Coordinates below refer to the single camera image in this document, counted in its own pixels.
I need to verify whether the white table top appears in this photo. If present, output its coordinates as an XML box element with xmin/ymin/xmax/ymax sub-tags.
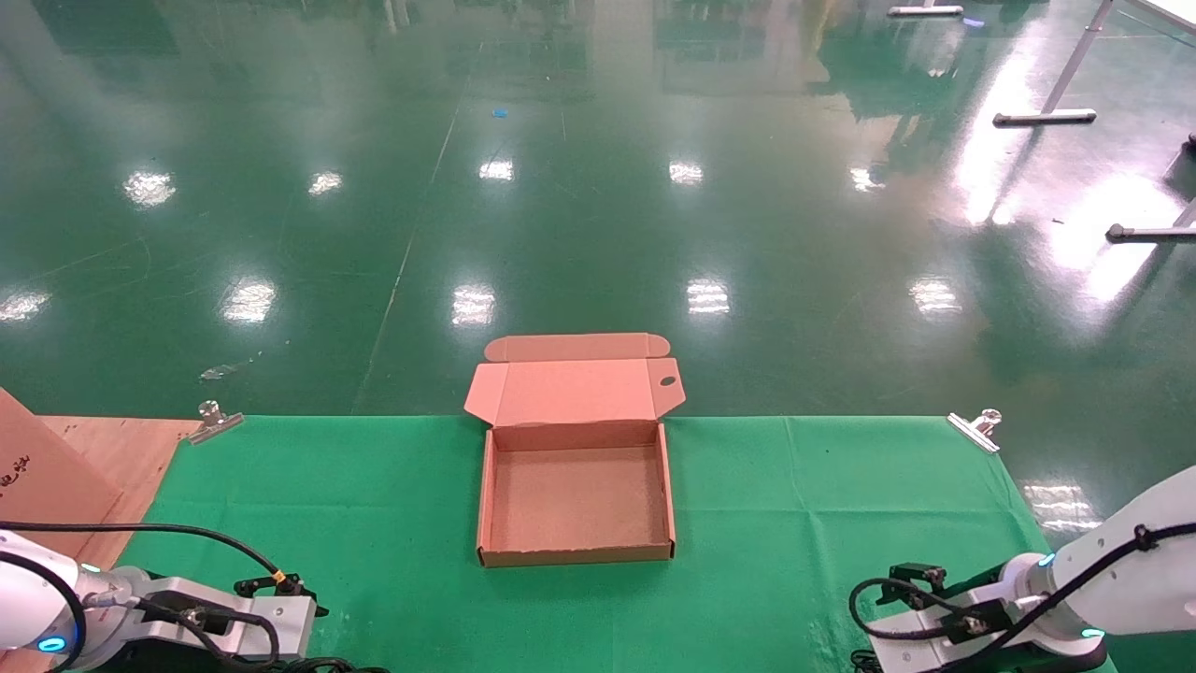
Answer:
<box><xmin>1126</xmin><ymin>0</ymin><xmax>1196</xmax><ymax>36</ymax></box>

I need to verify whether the black cable with plug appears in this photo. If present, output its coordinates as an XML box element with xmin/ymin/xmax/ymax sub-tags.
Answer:
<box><xmin>280</xmin><ymin>658</ymin><xmax>390</xmax><ymax>673</ymax></box>

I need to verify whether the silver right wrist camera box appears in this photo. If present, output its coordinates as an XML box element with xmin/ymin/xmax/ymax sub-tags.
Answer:
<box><xmin>869</xmin><ymin>584</ymin><xmax>1015</xmax><ymax>673</ymax></box>

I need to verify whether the open brown cardboard box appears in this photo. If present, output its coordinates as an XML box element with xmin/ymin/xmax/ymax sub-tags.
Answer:
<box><xmin>464</xmin><ymin>333</ymin><xmax>688</xmax><ymax>568</ymax></box>

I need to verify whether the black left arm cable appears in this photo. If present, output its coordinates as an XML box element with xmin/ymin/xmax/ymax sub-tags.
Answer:
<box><xmin>0</xmin><ymin>521</ymin><xmax>328</xmax><ymax>673</ymax></box>

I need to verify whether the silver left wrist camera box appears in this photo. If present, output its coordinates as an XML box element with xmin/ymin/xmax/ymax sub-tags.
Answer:
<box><xmin>121</xmin><ymin>577</ymin><xmax>319</xmax><ymax>663</ymax></box>

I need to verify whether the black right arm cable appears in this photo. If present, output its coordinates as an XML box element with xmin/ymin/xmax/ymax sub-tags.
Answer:
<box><xmin>848</xmin><ymin>523</ymin><xmax>1196</xmax><ymax>673</ymax></box>

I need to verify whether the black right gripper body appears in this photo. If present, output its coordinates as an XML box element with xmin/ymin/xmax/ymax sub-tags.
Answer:
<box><xmin>925</xmin><ymin>636</ymin><xmax>1109</xmax><ymax>673</ymax></box>

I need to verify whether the silver binder clip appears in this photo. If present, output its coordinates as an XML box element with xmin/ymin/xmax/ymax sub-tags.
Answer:
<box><xmin>948</xmin><ymin>408</ymin><xmax>1004</xmax><ymax>455</ymax></box>
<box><xmin>185</xmin><ymin>400</ymin><xmax>246</xmax><ymax>446</ymax></box>

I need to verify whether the large brown cardboard carton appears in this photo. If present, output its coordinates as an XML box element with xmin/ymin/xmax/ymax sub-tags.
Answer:
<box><xmin>0</xmin><ymin>386</ymin><xmax>125</xmax><ymax>566</ymax></box>

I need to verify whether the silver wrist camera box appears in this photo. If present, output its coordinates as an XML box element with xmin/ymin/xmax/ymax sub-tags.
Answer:
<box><xmin>121</xmin><ymin>577</ymin><xmax>319</xmax><ymax>663</ymax></box>
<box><xmin>869</xmin><ymin>584</ymin><xmax>1015</xmax><ymax>673</ymax></box>

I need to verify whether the clear plastic floor scrap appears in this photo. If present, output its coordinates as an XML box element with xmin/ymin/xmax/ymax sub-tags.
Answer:
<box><xmin>200</xmin><ymin>351</ymin><xmax>264</xmax><ymax>382</ymax></box>

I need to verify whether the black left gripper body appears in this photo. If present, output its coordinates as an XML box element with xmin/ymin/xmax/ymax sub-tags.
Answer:
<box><xmin>103</xmin><ymin>652</ymin><xmax>311</xmax><ymax>673</ymax></box>

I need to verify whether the green table cloth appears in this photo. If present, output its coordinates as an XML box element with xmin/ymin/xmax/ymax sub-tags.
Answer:
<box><xmin>112</xmin><ymin>416</ymin><xmax>1115</xmax><ymax>673</ymax></box>

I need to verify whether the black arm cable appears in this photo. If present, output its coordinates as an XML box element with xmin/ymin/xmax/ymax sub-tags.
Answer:
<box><xmin>0</xmin><ymin>521</ymin><xmax>328</xmax><ymax>673</ymax></box>
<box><xmin>848</xmin><ymin>523</ymin><xmax>1196</xmax><ymax>673</ymax></box>

